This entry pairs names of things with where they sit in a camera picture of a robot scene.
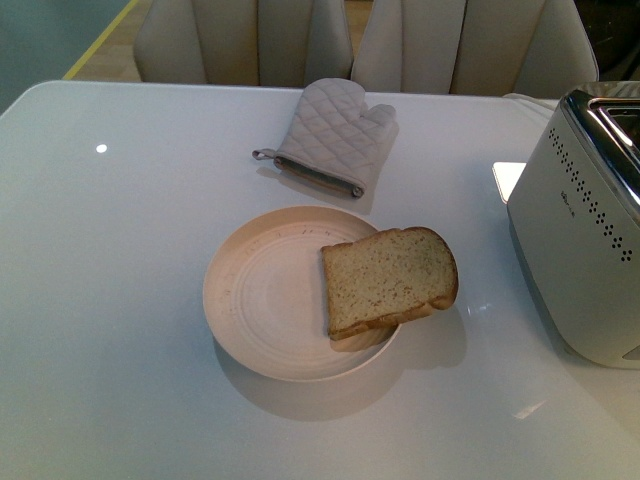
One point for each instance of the bread slice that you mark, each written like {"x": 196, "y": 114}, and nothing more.
{"x": 386, "y": 279}

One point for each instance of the cream round plate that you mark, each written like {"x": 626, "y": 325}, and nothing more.
{"x": 265, "y": 302}

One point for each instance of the white chrome toaster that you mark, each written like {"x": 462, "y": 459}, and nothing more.
{"x": 574, "y": 215}

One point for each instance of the grey quilted oven mitt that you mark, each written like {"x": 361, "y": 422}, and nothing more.
{"x": 335, "y": 139}

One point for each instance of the beige chair left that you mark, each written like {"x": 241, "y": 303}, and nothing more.
{"x": 250, "y": 43}

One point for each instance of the beige chair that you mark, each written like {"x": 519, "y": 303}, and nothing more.
{"x": 475, "y": 47}
{"x": 250, "y": 43}

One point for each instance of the beige chair right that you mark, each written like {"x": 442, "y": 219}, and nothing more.
{"x": 475, "y": 47}

